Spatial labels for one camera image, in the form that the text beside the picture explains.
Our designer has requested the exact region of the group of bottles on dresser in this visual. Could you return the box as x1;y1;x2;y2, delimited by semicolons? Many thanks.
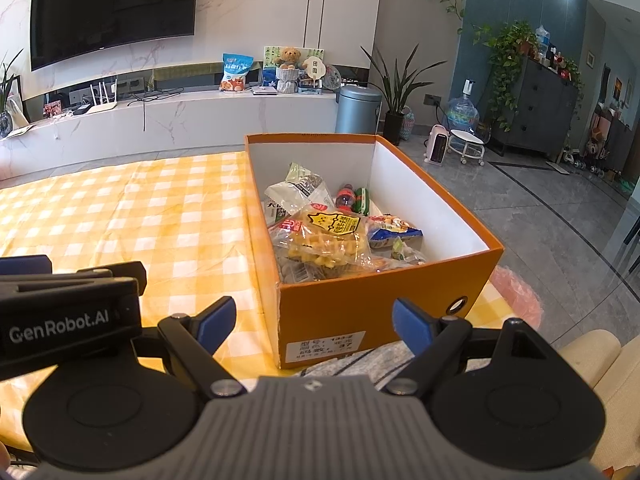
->
534;25;577;82

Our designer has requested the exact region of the long-leaf potted plant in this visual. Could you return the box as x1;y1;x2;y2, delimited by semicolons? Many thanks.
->
360;42;449;147

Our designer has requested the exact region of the trailing pothos plant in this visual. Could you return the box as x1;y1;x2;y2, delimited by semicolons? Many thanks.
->
472;20;541;132

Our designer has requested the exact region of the green plant in glass vase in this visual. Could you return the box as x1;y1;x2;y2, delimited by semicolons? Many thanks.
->
0;49;26;139

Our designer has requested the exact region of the grey trash can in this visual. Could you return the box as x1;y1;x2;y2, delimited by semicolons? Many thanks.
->
334;85;384;136

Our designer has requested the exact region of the pink heater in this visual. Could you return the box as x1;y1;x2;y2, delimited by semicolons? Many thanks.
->
424;124;451;165

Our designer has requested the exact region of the waffle packet with yellow label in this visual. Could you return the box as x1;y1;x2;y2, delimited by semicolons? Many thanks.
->
270;207;374;274

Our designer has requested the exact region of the cream cushion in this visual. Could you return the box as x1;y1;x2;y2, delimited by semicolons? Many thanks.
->
557;329;640;480

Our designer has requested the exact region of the orange cardboard box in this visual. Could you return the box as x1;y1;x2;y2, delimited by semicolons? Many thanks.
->
244;132;505;371

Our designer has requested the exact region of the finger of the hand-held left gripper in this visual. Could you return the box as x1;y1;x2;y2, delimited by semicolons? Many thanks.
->
0;255;53;277

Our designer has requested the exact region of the green and white snack packet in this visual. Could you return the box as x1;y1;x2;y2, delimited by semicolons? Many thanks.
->
264;162;334;214

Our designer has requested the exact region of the white router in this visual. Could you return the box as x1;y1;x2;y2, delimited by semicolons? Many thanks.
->
72;79;119;115

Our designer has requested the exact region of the yellow checkered tablecloth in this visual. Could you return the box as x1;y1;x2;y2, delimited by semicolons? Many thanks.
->
0;150;502;456

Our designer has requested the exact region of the white marble tv cabinet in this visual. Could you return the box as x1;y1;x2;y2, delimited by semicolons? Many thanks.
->
0;62;373;181

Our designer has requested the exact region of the dark grey dresser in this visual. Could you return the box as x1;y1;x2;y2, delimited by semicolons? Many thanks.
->
492;55;581;161

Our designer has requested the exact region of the black television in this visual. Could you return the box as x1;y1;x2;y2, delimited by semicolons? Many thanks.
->
30;0;197;72

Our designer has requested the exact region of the green printed board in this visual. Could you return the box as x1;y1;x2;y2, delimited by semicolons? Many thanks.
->
262;45;326;87

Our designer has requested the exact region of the teddy bear bouquet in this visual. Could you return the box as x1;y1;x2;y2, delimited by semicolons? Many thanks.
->
274;46;303;95

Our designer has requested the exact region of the pink plastic bag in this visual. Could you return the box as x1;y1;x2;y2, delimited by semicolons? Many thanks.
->
492;266;545;329

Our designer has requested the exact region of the white round stool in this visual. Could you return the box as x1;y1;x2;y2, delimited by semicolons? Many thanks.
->
446;129;487;167

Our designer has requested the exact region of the round paper fan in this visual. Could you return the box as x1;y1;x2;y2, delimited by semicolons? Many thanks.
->
301;57;329;87

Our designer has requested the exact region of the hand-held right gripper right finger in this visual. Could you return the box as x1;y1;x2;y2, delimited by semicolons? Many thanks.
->
386;297;553;396

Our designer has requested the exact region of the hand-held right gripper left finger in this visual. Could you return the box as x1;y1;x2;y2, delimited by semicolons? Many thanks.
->
130;296;247;399

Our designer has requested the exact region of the large blue snack bag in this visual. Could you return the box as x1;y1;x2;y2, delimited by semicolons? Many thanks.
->
220;52;256;94

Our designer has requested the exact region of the blue snack packet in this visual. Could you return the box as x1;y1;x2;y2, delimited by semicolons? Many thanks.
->
367;214;424;251

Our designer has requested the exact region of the blue water jug with pump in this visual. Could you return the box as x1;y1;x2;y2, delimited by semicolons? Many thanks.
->
445;79;482;136

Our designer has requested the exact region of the black cable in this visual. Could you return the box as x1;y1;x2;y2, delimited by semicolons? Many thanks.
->
127;87;186;134

